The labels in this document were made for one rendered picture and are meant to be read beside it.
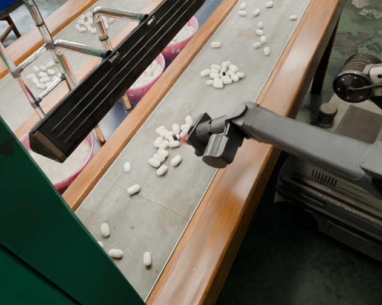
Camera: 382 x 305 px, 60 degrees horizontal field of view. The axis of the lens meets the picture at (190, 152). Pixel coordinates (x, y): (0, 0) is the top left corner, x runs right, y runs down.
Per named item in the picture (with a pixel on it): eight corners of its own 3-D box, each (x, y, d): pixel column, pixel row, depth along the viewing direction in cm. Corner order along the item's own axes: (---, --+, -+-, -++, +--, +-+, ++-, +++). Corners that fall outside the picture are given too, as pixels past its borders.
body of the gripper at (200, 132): (182, 140, 82) (201, 134, 77) (201, 112, 88) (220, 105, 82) (199, 158, 85) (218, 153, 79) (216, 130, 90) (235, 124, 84)
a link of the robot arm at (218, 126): (247, 120, 78) (232, 106, 76) (240, 144, 75) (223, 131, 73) (227, 127, 84) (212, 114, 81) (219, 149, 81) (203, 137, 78)
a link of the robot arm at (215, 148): (271, 123, 74) (247, 101, 70) (258, 168, 69) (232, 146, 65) (232, 134, 84) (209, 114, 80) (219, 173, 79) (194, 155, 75)
